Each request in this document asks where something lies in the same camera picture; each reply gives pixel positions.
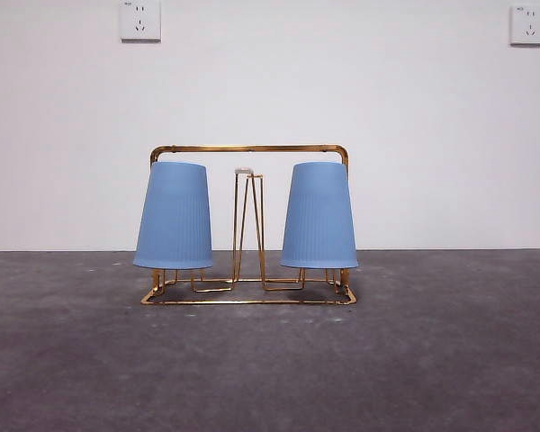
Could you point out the blue ribbed plastic cup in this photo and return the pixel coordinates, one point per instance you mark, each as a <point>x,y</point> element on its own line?
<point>173,216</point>
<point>319,216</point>

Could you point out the white wall power socket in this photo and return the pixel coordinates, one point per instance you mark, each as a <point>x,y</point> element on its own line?
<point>140,20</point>
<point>528,24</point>

